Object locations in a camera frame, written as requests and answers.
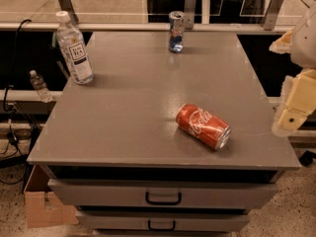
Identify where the middle metal bracket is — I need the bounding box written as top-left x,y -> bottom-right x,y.
184,0 -> 197,30

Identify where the black top drawer handle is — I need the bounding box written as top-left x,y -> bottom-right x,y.
145,192 -> 182,206

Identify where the middle grey drawer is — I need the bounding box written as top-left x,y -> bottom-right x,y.
76,210 -> 249,232

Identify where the small clear water bottle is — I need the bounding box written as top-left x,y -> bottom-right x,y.
30,70 -> 52,103

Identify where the black drawer handle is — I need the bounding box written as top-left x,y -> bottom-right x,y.
145,192 -> 182,206
147,220 -> 177,231

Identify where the grey drawer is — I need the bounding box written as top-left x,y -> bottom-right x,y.
76,210 -> 249,232
93,229 -> 231,237
48,179 -> 277,209

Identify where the black cable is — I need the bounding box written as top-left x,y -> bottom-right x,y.
0,18 -> 42,186

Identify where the black middle drawer handle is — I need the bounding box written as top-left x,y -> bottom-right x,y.
147,220 -> 177,231

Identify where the blue silver redbull can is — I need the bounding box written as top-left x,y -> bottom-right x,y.
169,11 -> 185,53

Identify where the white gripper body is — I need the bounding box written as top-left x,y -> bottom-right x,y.
290,6 -> 316,69

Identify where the top grey drawer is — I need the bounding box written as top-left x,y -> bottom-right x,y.
48,179 -> 277,209

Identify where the grey drawer cabinet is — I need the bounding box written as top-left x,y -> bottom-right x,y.
27,31 -> 302,237

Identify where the red coke can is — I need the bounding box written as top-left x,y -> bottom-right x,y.
176,104 -> 231,150

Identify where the brown cardboard box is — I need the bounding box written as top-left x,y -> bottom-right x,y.
24,166 -> 79,228

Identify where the large clear tea bottle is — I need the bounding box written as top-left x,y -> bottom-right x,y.
56,11 -> 94,84

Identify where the right metal bracket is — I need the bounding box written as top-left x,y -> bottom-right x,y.
261,0 -> 284,31

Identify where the bottom grey drawer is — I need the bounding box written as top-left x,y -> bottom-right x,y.
93,229 -> 231,237

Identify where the metal bracket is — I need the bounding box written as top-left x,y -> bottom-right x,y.
184,0 -> 197,30
58,0 -> 79,25
261,0 -> 284,31

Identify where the left metal bracket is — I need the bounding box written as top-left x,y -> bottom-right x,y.
58,0 -> 79,25

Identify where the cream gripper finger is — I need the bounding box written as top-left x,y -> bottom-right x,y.
269,30 -> 293,54
272,68 -> 316,137

